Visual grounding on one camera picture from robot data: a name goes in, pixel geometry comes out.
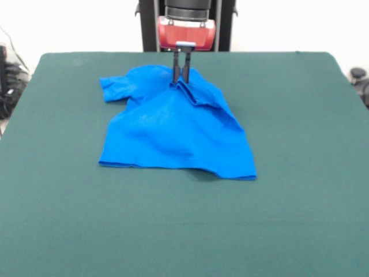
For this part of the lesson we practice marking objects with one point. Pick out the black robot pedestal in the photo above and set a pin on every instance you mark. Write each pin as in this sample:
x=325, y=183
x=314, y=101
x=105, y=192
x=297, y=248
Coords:
x=225, y=26

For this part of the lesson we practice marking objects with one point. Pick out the blue shirt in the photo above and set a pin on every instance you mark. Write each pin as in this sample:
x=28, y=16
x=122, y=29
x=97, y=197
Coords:
x=173, y=132

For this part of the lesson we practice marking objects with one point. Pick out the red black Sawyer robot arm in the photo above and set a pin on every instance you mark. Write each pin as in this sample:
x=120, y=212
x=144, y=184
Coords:
x=187, y=8

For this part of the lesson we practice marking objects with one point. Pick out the dark green table cloth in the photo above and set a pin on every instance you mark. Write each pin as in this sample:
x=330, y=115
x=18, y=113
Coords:
x=230, y=225

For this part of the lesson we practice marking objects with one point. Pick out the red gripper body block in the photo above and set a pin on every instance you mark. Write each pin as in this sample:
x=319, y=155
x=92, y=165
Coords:
x=187, y=34

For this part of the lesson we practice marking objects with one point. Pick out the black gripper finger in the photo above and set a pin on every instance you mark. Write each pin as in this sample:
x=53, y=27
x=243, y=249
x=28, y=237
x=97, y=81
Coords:
x=186, y=69
x=176, y=69

